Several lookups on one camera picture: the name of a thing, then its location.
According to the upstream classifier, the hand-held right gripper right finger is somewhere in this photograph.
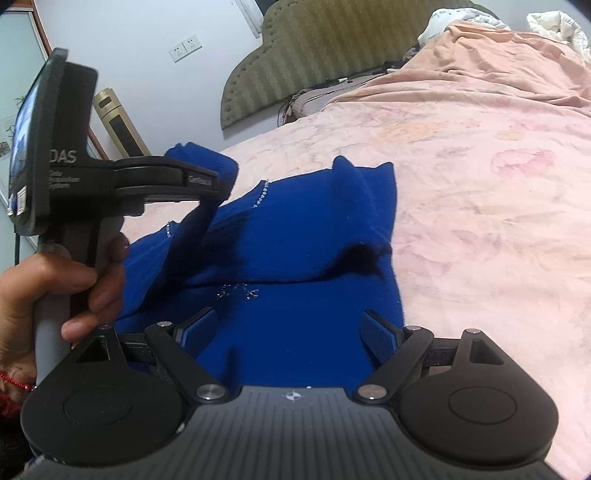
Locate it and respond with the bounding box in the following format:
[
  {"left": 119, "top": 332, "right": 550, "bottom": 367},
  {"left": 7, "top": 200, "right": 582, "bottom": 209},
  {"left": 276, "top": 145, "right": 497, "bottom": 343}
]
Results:
[{"left": 356, "top": 309, "right": 511, "bottom": 403}]

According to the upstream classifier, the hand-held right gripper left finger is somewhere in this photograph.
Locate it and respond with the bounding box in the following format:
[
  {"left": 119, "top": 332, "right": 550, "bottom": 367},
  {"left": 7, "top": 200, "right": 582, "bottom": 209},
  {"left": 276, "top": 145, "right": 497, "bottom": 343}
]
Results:
[{"left": 69, "top": 307, "right": 227, "bottom": 402}]

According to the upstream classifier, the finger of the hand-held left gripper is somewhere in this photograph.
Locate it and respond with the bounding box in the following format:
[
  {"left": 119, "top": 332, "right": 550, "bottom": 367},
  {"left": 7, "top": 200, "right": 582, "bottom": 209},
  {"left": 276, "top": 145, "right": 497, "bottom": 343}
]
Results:
[{"left": 113, "top": 156, "right": 232, "bottom": 205}]

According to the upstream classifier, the blue knit sweater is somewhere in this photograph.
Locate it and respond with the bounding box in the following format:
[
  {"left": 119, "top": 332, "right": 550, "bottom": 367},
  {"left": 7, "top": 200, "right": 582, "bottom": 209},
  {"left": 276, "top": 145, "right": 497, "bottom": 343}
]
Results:
[{"left": 111, "top": 142, "right": 408, "bottom": 398}]

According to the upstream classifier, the person's left forearm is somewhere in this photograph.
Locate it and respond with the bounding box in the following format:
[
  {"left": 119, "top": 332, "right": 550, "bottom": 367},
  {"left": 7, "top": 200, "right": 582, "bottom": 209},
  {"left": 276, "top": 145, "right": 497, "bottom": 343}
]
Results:
[{"left": 0, "top": 367, "right": 38, "bottom": 467}]

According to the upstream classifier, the person's left hand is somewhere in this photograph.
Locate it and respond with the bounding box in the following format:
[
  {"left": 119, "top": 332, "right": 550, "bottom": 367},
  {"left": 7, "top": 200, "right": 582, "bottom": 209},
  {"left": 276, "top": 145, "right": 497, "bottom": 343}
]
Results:
[{"left": 0, "top": 231, "right": 131, "bottom": 384}]

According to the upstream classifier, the gold tower air conditioner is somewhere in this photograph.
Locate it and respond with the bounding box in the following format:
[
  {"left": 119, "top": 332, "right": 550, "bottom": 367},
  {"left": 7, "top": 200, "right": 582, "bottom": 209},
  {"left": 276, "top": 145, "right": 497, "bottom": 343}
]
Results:
[{"left": 92, "top": 86, "right": 151, "bottom": 158}]

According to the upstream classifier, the pink floral bedsheet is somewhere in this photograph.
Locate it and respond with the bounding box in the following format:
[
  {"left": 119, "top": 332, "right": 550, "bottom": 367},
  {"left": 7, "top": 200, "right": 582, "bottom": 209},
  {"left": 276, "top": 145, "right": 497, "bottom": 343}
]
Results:
[{"left": 124, "top": 85, "right": 591, "bottom": 477}]

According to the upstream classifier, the olive striped headboard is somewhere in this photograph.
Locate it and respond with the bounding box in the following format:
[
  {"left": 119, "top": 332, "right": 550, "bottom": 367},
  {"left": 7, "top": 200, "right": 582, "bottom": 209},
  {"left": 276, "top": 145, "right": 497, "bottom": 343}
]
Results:
[{"left": 220, "top": 0, "right": 498, "bottom": 133}]

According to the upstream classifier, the peach blanket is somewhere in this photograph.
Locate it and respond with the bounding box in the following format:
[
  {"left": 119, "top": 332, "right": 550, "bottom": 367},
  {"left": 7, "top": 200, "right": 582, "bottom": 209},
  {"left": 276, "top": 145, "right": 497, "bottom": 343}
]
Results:
[{"left": 323, "top": 19, "right": 591, "bottom": 117}]

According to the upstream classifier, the white crumpled blanket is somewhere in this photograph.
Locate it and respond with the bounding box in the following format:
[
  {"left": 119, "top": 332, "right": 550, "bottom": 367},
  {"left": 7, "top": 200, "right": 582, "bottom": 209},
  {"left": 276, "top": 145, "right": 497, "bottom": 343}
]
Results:
[{"left": 417, "top": 8, "right": 500, "bottom": 48}]

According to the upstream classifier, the cream quilt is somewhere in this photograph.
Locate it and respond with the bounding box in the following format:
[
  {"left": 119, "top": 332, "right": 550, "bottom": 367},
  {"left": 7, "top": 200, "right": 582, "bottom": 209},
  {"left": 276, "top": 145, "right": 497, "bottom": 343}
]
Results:
[{"left": 526, "top": 9, "right": 591, "bottom": 52}]

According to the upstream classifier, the red string bracelet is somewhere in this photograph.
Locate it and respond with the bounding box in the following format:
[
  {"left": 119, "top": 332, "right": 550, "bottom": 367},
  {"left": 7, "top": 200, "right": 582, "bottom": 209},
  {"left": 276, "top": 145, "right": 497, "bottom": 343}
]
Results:
[{"left": 0, "top": 370, "right": 38, "bottom": 393}]

